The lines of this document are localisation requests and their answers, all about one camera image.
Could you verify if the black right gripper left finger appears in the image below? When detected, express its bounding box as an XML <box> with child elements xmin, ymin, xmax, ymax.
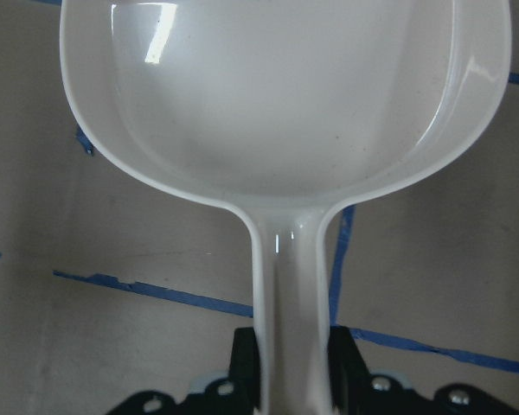
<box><xmin>109</xmin><ymin>328</ymin><xmax>260</xmax><ymax>414</ymax></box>

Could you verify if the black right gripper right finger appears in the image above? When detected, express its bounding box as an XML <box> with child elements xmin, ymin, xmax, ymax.
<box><xmin>328</xmin><ymin>327</ymin><xmax>519</xmax><ymax>414</ymax></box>

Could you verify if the beige plastic dustpan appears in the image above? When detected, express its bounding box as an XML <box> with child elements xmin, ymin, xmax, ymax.
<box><xmin>60</xmin><ymin>1</ymin><xmax>511</xmax><ymax>414</ymax></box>

